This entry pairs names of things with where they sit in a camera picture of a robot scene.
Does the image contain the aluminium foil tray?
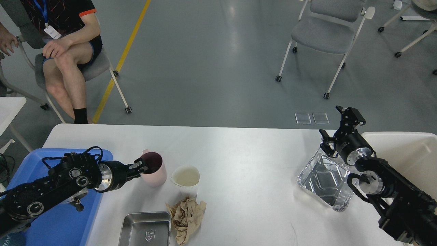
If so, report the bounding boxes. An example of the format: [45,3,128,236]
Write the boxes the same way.
[297,148,354,212]

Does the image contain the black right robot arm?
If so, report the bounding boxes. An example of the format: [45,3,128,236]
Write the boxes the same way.
[319,106,437,246]

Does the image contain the white plastic bin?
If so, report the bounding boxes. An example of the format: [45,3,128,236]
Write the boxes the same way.
[362,132,437,199]

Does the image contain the floor outlet cover right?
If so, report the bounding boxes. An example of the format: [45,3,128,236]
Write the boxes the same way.
[312,112,329,124]

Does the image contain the grey office chair right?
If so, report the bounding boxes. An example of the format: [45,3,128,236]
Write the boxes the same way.
[275,0,376,99]

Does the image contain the person in patterned shirt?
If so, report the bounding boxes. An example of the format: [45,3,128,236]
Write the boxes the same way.
[20,0,102,124]

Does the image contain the white paper cup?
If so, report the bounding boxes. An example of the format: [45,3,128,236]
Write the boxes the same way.
[170,165,201,197]

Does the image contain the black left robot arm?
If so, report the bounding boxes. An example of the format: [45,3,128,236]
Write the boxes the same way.
[1,149,155,237]

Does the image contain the floor outlet cover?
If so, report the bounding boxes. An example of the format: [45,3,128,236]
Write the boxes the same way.
[295,113,312,125]
[312,112,329,124]

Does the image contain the white side table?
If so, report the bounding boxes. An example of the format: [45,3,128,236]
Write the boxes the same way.
[0,97,34,153]

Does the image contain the stainless steel tray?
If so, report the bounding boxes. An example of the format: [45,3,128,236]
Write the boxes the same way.
[118,211,171,246]

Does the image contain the floor outlet cover left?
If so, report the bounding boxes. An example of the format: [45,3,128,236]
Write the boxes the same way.
[295,113,312,125]

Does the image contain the blue plastic tray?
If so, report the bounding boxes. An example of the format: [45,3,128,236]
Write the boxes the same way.
[1,148,113,246]

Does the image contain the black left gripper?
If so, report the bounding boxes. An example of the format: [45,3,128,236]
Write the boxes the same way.
[95,160,151,193]

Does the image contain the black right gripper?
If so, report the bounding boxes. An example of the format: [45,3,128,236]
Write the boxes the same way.
[319,105,373,166]

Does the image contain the pink plastic mug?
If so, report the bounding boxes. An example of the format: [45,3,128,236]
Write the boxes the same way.
[140,149,167,187]

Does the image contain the crumpled brown paper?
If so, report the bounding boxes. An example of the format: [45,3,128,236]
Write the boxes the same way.
[166,196,207,246]

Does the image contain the white chair far right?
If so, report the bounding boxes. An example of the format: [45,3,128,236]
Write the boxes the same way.
[378,0,437,76]

